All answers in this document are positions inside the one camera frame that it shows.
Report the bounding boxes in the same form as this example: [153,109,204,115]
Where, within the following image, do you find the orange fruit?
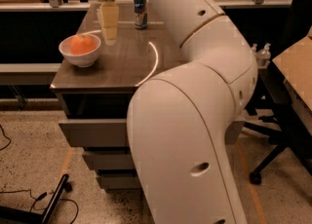
[70,34,97,55]

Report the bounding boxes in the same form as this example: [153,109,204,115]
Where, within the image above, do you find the middle grey drawer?
[82,148,135,170]

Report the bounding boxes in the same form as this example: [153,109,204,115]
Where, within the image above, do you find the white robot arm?
[127,0,257,224]

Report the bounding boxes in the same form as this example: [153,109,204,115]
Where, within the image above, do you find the grey drawer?
[58,92,247,148]
[82,148,135,170]
[96,169,140,190]

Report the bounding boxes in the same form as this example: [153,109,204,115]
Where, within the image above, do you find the grey drawer cabinet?
[50,1,255,191]

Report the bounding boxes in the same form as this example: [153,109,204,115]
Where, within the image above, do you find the clear sanitizer bottle left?
[251,44,257,56]

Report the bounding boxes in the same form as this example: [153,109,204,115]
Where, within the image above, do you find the clear sanitizer bottle right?
[256,43,271,68]

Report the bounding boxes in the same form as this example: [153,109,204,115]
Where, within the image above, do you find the black stand leg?
[0,173,73,224]

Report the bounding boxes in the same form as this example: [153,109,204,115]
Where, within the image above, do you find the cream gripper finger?
[99,1,119,29]

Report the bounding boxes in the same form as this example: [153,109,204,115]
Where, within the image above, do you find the black floor cable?
[0,188,80,224]

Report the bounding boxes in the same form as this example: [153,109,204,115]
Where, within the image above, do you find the bottom grey drawer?
[96,169,140,190]

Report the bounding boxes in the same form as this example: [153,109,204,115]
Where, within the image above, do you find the blue silver drink can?
[134,0,147,30]

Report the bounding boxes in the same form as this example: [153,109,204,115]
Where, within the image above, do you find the white ceramic bowl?
[58,34,101,67]

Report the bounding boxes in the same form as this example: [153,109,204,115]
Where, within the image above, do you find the top grey drawer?
[58,92,247,148]

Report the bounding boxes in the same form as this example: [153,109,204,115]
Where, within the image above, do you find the brown side table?
[273,34,312,134]

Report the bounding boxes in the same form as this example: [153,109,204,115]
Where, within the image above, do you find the black office chair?
[244,0,312,184]

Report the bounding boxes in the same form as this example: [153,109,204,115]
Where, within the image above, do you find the clear sanitizer bottle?
[256,43,271,68]
[251,44,257,56]

